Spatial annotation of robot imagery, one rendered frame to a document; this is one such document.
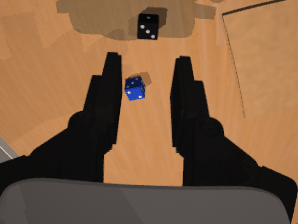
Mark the black die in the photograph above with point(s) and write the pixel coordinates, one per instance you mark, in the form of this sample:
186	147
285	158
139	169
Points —
147	26

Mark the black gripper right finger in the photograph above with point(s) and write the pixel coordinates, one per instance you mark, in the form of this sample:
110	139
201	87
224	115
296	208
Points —
208	155

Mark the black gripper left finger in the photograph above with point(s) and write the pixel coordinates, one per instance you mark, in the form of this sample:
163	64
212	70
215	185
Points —
89	136

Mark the blue die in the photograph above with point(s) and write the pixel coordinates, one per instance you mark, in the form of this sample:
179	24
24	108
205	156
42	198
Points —
134	88

